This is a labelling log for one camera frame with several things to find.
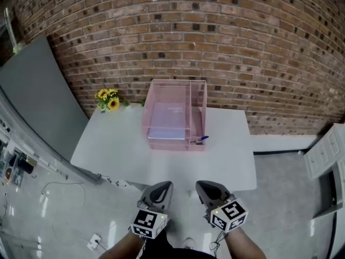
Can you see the person's black trousers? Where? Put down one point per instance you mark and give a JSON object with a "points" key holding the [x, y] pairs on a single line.
{"points": [[167, 252]]}

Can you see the bushy potted green plant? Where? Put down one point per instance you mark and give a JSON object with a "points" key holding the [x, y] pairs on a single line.
{"points": [[143, 102]]}

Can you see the sunflower bouquet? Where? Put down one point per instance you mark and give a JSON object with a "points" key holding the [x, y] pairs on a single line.
{"points": [[110, 100]]}

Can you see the grey refrigerator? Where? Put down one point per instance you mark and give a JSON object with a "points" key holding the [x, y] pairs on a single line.
{"points": [[40, 96]]}

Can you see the white desk with drawers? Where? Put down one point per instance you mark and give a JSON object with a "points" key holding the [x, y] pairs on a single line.
{"points": [[113, 144]]}

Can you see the person's right forearm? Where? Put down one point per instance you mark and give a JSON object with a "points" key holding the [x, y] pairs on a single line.
{"points": [[245, 244]]}

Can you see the metal shelf frame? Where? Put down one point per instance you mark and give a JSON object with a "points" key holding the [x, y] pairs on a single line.
{"points": [[10, 28]]}

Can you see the blue pen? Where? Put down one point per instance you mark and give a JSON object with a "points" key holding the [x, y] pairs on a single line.
{"points": [[202, 138]]}

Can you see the white drawer cabinet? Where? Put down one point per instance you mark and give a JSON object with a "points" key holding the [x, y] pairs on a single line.
{"points": [[323, 150]]}

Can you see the tiny potted green plant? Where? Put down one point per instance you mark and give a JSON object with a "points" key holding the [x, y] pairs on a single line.
{"points": [[126, 104]]}

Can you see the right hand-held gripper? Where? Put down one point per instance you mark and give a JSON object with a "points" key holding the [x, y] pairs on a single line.
{"points": [[229, 216]]}

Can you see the person's right shoe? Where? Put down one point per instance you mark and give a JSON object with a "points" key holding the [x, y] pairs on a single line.
{"points": [[188, 244]]}

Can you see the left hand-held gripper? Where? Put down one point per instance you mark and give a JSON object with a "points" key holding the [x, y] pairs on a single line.
{"points": [[148, 223]]}

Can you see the white power strip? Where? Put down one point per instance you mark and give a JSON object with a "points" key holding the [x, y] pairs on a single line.
{"points": [[93, 241]]}

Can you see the round brown disc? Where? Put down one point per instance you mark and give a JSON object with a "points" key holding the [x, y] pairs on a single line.
{"points": [[8, 173]]}

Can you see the lilac spiral notebook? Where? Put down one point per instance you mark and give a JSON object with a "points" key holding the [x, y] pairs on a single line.
{"points": [[167, 120]]}

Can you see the person's left forearm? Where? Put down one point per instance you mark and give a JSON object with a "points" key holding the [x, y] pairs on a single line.
{"points": [[121, 248]]}

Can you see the pink mesh desk organizer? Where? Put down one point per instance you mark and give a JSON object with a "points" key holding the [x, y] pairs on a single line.
{"points": [[168, 90]]}

